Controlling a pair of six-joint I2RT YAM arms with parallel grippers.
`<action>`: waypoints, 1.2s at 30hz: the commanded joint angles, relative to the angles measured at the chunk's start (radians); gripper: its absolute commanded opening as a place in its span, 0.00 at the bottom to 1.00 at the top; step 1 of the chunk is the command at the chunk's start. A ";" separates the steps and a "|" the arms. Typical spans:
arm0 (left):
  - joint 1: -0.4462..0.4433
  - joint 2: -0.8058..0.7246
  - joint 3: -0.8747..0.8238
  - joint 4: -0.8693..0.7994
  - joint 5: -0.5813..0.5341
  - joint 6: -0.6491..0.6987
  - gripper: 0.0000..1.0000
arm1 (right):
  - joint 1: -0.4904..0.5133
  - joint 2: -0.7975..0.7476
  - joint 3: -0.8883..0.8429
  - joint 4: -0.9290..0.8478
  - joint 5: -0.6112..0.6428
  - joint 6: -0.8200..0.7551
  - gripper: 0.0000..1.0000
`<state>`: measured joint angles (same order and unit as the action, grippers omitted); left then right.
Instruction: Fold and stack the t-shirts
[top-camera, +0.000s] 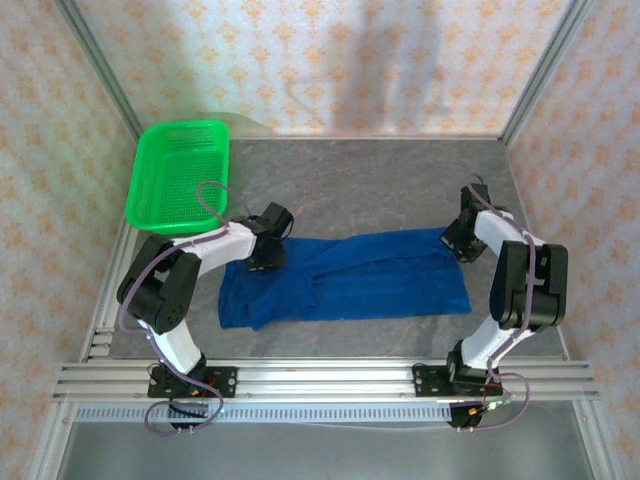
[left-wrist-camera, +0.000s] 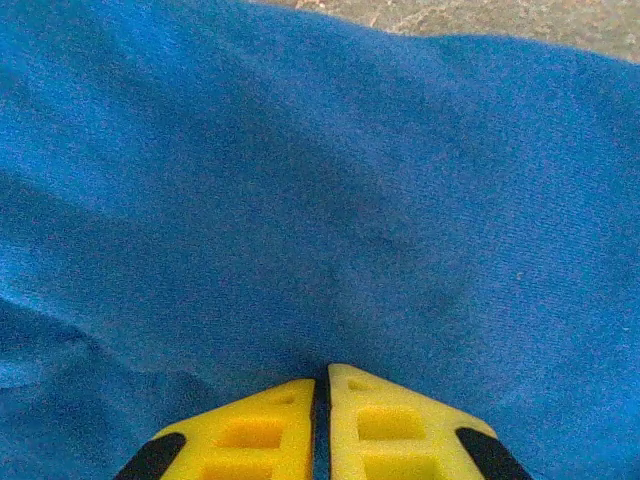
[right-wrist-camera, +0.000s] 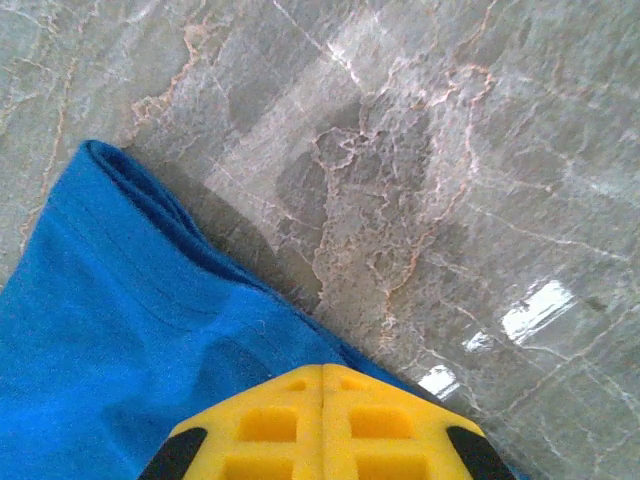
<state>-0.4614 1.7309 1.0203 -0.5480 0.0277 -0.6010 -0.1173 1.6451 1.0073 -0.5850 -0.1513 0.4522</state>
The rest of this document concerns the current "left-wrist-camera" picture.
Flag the blue cloth towel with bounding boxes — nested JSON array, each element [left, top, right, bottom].
[[0, 0, 640, 480]]

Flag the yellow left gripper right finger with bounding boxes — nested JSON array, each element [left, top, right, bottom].
[[326, 362, 535, 480]]

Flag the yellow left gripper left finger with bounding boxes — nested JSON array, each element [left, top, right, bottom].
[[113, 377, 318, 480]]

